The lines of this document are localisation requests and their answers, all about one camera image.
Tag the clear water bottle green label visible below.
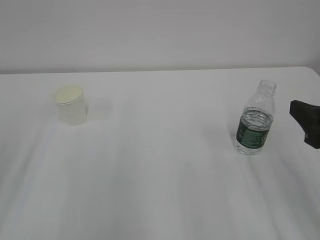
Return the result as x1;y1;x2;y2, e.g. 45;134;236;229
233;80;277;156

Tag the white paper cup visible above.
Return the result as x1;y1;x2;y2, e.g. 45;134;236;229
53;85;87;126

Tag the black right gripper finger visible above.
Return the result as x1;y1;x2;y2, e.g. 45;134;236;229
289;100;320;149

